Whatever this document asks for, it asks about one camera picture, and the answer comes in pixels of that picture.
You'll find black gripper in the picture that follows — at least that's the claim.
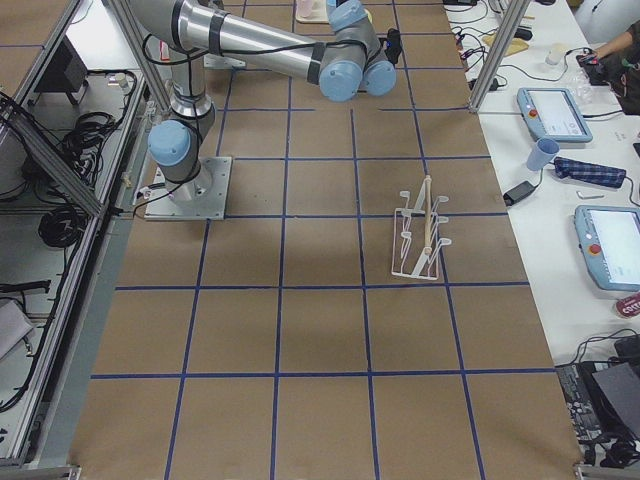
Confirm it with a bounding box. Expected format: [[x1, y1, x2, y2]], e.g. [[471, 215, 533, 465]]
[[384, 28, 402, 64]]

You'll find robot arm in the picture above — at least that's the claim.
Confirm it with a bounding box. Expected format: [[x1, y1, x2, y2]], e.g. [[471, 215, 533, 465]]
[[131, 1, 402, 220]]

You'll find pink plastic cup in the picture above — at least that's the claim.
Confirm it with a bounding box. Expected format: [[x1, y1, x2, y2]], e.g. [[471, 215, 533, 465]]
[[296, 0, 314, 18]]

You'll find blue cup on desk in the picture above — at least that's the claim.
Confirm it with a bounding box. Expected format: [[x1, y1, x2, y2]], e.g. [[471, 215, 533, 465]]
[[526, 138, 560, 171]]

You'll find cream plastic tray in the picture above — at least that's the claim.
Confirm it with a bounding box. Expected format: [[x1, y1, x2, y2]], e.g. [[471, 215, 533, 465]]
[[295, 0, 328, 24]]

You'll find upper teach pendant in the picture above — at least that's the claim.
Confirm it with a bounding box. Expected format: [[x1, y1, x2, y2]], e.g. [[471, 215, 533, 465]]
[[516, 87, 593, 144]]

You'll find teach pendant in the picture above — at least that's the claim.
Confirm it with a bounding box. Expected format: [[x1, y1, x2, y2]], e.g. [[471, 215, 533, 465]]
[[574, 205, 639, 292], [516, 87, 593, 144]]

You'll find black power adapter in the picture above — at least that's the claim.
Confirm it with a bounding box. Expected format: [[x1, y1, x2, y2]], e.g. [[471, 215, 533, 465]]
[[502, 181, 537, 207]]

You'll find plaid folded umbrella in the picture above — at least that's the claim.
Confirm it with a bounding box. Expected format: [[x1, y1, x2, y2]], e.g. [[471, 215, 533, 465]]
[[553, 156, 626, 189]]

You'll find lower teach pendant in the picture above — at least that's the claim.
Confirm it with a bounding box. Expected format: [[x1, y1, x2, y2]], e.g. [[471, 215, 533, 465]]
[[574, 205, 639, 292]]

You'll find black laptop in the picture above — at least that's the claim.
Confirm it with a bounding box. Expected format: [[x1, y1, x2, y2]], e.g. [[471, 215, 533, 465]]
[[579, 361, 639, 440]]

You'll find aluminium frame post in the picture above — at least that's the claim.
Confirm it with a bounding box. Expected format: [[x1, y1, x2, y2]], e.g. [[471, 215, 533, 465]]
[[469, 0, 530, 113]]

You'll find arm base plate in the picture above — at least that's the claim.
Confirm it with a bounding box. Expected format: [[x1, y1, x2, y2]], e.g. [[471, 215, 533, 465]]
[[144, 156, 232, 221]]

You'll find black cable bundle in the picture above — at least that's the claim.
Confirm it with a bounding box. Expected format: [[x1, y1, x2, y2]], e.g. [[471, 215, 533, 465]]
[[38, 204, 89, 249]]

